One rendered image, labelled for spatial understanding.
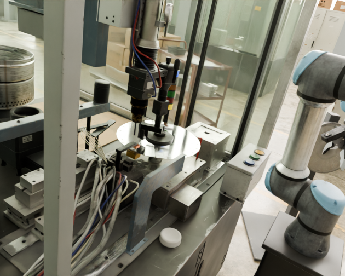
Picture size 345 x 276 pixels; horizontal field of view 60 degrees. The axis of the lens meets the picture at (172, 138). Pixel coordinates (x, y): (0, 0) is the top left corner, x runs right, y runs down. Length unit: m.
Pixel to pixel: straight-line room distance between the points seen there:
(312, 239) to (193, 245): 0.40
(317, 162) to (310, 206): 0.96
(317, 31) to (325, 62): 8.40
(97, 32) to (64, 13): 0.53
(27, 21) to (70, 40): 0.88
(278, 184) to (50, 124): 0.86
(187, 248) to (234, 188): 0.37
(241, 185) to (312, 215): 0.29
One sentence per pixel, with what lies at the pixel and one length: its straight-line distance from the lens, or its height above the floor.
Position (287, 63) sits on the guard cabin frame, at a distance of 1.40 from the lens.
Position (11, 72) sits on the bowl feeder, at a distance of 1.42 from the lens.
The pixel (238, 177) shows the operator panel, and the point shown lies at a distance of 1.24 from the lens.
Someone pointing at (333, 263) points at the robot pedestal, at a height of 0.75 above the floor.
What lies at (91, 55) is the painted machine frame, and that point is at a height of 1.25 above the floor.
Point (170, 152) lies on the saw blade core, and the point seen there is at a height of 0.95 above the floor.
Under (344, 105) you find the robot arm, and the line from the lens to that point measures 1.34.
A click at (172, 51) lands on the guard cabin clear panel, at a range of 1.63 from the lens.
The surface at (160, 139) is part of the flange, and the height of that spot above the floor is 0.96.
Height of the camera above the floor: 1.45
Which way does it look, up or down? 25 degrees down
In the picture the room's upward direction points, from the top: 11 degrees clockwise
